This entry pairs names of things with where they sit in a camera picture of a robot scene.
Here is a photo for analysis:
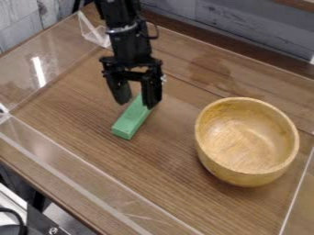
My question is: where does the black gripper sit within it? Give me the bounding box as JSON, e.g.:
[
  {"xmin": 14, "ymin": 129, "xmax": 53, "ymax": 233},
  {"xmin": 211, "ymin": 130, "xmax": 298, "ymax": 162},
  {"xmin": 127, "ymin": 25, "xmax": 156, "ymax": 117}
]
[{"xmin": 99, "ymin": 26, "xmax": 164, "ymax": 109}]

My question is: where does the green rectangular block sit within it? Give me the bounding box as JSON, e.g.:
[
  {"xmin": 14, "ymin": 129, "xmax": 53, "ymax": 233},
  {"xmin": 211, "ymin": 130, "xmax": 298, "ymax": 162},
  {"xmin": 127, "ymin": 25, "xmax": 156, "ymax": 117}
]
[{"xmin": 112, "ymin": 95, "xmax": 151, "ymax": 140}]

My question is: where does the brown wooden bowl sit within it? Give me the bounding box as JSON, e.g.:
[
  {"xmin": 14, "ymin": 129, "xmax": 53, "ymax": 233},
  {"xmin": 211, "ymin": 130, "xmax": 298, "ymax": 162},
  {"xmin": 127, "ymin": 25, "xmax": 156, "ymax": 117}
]
[{"xmin": 194, "ymin": 97, "xmax": 300, "ymax": 187}]

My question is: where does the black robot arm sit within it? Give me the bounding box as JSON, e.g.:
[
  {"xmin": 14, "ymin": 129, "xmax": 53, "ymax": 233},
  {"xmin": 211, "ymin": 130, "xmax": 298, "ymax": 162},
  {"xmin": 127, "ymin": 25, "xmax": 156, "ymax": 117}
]
[{"xmin": 95, "ymin": 0, "xmax": 163, "ymax": 109}]

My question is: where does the clear acrylic corner bracket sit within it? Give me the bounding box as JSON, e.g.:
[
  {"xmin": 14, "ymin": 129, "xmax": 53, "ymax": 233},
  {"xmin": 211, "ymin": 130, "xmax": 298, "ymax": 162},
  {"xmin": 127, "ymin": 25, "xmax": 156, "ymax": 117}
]
[{"xmin": 77, "ymin": 11, "xmax": 111, "ymax": 49}]

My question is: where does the clear acrylic tray wall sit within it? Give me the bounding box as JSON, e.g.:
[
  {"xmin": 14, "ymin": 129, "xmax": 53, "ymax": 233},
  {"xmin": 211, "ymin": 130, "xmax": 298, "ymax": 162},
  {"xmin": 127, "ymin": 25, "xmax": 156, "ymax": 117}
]
[{"xmin": 0, "ymin": 104, "xmax": 206, "ymax": 235}]

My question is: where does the black metal bracket with screw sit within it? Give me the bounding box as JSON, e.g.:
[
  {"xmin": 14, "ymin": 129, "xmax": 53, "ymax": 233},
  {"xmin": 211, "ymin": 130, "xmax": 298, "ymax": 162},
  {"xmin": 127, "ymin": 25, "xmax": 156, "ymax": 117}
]
[{"xmin": 25, "ymin": 205, "xmax": 69, "ymax": 235}]

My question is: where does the black cable lower left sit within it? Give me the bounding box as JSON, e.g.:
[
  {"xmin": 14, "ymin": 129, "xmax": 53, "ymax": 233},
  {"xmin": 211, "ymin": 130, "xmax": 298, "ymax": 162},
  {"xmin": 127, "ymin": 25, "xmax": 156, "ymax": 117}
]
[{"xmin": 0, "ymin": 207, "xmax": 28, "ymax": 235}]

